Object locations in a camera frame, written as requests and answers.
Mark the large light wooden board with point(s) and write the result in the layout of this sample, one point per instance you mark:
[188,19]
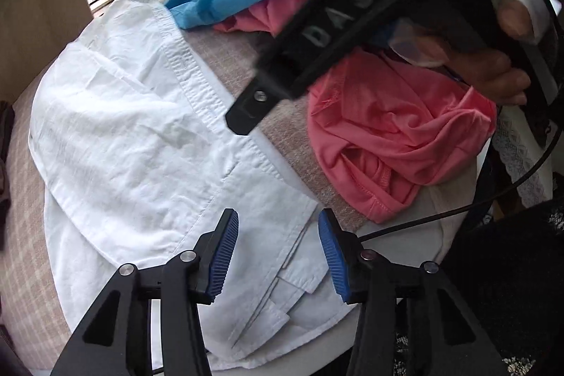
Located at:
[39,6]

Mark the pink plaid mat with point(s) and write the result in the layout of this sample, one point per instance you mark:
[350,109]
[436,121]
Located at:
[282,125]

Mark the white shirt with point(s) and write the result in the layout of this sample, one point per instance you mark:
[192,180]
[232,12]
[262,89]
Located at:
[132,129]

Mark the pink garment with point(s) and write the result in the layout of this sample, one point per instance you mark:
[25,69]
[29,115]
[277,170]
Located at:
[387,129]

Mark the person's black knit sweater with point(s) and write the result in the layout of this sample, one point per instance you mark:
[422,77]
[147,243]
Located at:
[506,279]

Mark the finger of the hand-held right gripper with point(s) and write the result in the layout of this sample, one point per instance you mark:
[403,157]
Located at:
[251,107]

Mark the person's right hand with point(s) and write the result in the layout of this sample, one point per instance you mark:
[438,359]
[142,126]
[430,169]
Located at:
[493,72]

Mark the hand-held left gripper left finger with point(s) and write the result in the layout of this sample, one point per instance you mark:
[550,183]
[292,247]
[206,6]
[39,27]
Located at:
[224,257]

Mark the brown folded cloth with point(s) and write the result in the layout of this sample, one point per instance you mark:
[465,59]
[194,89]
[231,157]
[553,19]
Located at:
[5,173]

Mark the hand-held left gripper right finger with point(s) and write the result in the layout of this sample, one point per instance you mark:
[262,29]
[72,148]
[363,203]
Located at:
[335,257]

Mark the cream lace cloth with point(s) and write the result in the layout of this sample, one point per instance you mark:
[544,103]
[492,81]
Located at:
[515,155]

